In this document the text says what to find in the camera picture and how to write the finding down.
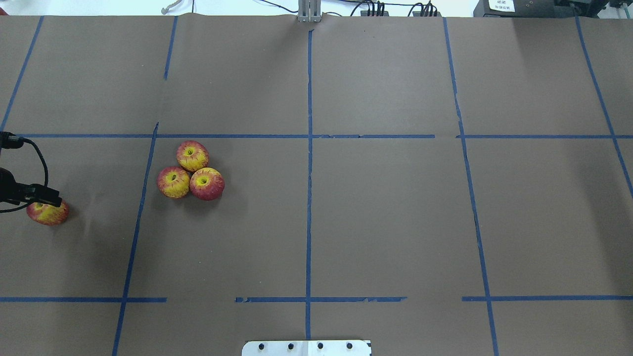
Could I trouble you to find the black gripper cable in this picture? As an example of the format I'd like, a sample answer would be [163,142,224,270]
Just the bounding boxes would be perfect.
[0,132,49,214]

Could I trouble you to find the rear red yellow apple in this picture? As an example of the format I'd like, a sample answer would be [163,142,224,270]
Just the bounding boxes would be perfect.
[176,140,210,172]

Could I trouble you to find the black device with label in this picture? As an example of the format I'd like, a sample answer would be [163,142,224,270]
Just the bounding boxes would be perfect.
[473,0,556,18]

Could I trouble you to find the brown paper table cover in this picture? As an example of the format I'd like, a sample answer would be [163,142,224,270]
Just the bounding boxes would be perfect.
[1,14,632,356]

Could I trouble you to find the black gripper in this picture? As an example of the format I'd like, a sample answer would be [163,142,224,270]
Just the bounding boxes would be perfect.
[0,168,62,207]

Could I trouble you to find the left red yellow apple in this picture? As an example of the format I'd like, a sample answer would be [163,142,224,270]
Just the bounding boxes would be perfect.
[156,166,190,200]

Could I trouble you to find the lone red yellow apple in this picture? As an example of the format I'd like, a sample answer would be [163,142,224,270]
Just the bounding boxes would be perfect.
[26,200,69,226]

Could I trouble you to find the grey aluminium post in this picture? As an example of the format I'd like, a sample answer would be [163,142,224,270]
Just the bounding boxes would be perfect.
[297,0,322,23]

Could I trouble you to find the white metal mounting plate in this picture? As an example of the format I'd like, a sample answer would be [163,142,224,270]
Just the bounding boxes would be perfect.
[241,340,372,356]

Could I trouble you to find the right red yellow apple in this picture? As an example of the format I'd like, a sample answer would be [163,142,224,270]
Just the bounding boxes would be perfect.
[188,167,226,201]

